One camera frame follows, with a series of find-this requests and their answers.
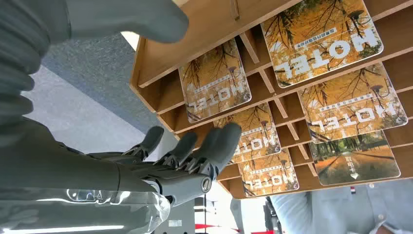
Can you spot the large autumn hotel card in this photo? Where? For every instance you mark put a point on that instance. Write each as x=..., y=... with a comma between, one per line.
x=322, y=42

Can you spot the green park path card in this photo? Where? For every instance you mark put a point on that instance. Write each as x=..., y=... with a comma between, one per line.
x=355, y=160

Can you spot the ribbed grey right arm sleeve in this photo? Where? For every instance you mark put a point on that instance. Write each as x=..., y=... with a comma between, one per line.
x=19, y=48

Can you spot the wide grey desk leg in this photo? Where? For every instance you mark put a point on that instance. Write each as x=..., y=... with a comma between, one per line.
x=184, y=216

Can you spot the red barrier tape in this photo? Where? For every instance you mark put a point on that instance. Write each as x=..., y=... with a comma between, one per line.
x=204, y=226

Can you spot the person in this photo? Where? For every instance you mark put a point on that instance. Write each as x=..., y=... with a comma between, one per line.
x=338, y=210

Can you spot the wooden card rack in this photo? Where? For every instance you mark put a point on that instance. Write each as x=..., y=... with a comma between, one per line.
x=209, y=19

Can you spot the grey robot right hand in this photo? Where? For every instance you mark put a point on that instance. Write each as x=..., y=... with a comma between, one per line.
x=64, y=174

